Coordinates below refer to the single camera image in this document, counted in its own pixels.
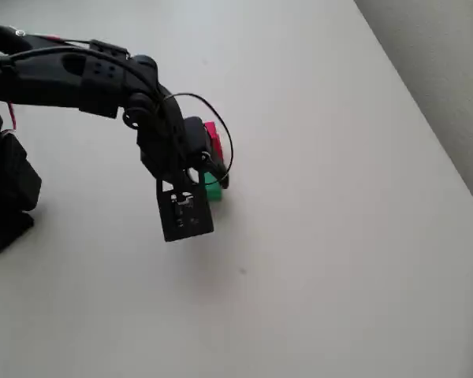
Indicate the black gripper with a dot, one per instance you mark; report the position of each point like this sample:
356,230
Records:
197,142

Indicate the green cube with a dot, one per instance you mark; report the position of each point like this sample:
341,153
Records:
213,191

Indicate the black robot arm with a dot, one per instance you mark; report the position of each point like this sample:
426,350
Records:
43,78

